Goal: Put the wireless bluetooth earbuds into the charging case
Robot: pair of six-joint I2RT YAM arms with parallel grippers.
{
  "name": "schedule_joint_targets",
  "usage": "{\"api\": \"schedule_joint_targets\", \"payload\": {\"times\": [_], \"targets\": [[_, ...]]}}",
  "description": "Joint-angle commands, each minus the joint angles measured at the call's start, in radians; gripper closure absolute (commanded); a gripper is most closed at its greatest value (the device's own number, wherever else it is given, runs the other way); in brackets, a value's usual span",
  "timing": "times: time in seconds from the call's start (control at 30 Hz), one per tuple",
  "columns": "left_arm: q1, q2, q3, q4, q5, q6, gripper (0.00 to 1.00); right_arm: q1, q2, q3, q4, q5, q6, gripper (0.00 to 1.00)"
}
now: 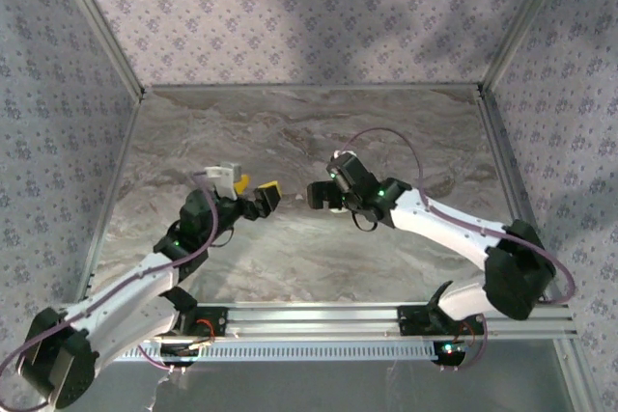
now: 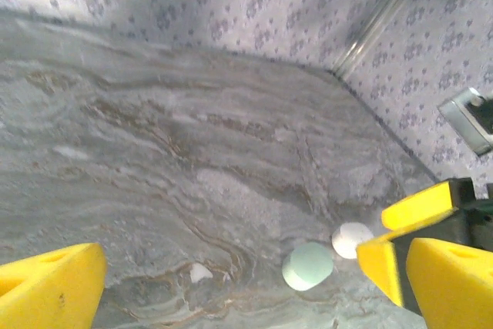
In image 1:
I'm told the black controller board with leds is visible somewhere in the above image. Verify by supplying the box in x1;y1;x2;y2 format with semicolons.
431;340;468;371

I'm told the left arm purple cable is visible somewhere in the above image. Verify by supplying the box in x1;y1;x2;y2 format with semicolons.
0;170;218;412

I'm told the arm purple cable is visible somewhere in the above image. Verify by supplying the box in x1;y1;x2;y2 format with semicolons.
336;126;576;373
0;170;218;412

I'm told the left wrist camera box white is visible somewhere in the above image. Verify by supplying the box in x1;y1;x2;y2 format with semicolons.
205;162;241;201

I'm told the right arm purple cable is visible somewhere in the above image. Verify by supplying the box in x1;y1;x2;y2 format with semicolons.
336;126;576;373

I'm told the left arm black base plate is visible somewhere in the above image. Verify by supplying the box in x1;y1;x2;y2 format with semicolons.
163;306;229;339

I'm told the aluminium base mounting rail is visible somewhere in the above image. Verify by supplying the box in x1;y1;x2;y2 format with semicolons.
158;300;578;341

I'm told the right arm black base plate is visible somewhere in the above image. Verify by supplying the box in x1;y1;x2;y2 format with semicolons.
397;304;487;337

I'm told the white slotted cable duct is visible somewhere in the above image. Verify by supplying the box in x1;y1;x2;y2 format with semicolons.
115;342;438;363

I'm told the aluminium corner post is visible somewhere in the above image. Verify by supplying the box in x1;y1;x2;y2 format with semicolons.
479;0;576;93
47;0;147;100

